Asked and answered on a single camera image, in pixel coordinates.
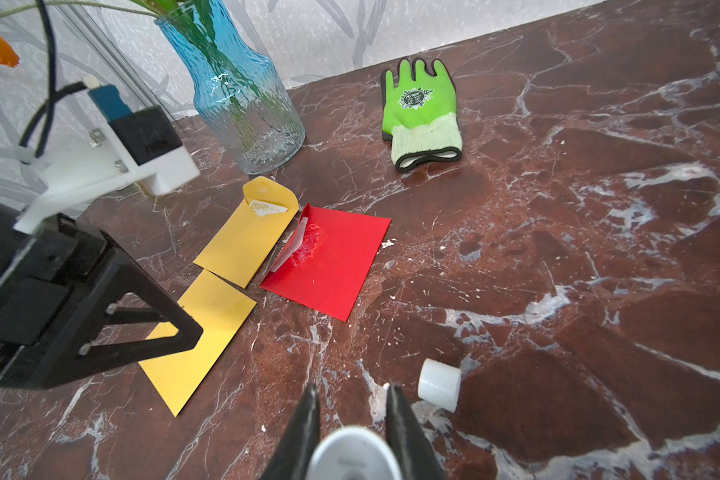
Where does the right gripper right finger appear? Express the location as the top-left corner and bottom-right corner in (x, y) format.
(385, 384), (446, 480)

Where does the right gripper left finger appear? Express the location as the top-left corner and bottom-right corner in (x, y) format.
(260, 383), (320, 480)

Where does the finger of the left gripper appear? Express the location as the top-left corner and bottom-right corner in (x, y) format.
(41, 251), (205, 388)

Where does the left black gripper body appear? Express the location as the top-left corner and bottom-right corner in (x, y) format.
(0, 204), (120, 389)

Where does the white glue stick cap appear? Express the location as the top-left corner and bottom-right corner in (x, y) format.
(417, 359), (462, 413)

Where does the yellow envelope front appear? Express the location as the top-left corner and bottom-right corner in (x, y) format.
(139, 270), (256, 416)

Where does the yellow envelope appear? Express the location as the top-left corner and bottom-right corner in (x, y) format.
(139, 270), (256, 416)
(194, 177), (299, 288)

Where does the red envelope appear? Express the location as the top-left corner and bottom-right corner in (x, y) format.
(261, 205), (391, 321)

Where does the artificial flower bouquet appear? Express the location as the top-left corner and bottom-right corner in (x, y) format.
(0, 1), (190, 68)

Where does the blue glass vase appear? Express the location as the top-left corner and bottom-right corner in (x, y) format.
(156, 1), (306, 176)

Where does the green work glove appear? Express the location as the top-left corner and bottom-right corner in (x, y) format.
(381, 58), (463, 173)

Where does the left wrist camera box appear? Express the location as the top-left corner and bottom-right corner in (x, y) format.
(14, 76), (200, 234)

